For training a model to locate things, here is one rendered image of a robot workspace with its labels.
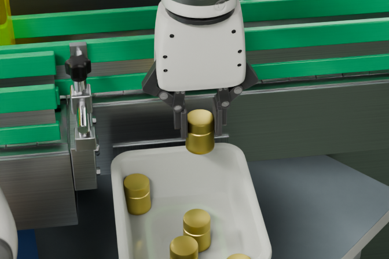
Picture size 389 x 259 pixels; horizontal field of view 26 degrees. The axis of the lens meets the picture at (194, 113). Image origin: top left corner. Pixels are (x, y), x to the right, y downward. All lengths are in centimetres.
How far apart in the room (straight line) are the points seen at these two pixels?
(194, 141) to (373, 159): 62
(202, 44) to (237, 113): 26
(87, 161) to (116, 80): 13
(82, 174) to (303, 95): 32
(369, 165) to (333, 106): 40
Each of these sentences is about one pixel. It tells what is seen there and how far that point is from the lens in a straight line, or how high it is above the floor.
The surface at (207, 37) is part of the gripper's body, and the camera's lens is 91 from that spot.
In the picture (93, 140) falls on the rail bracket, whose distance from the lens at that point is 103.
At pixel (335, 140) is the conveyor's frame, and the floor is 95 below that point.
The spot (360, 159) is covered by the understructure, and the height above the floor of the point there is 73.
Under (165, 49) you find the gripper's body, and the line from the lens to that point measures 92.
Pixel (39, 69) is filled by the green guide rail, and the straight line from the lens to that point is 109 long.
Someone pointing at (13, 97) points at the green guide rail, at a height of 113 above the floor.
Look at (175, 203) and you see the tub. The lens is 113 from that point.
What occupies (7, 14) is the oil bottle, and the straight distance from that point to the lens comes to 109.
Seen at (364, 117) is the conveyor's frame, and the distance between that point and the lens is 122.
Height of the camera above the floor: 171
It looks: 37 degrees down
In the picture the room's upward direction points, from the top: straight up
